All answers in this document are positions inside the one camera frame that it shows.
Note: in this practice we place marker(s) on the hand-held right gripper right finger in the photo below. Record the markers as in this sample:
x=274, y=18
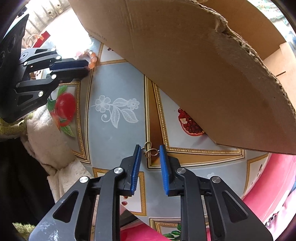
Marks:
x=164, y=171

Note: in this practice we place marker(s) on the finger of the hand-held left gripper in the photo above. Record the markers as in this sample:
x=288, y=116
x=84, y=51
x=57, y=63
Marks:
x=69, y=64
x=74, y=73

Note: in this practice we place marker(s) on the pink printed blanket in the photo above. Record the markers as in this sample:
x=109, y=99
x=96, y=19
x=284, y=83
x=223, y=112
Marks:
x=266, y=185

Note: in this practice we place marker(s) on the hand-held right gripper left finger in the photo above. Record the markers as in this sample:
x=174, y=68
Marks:
x=136, y=171

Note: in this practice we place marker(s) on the white fluffy cloth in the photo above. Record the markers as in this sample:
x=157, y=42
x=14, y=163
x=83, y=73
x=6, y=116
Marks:
x=46, y=143

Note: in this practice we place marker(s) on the red gift bag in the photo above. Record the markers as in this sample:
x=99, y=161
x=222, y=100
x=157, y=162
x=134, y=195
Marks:
x=45, y=36

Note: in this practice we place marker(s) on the brown cardboard box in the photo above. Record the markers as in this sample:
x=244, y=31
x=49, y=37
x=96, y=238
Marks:
x=196, y=69

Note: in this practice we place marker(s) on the gold loop earring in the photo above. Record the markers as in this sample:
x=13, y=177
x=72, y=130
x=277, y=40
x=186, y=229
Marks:
x=149, y=151

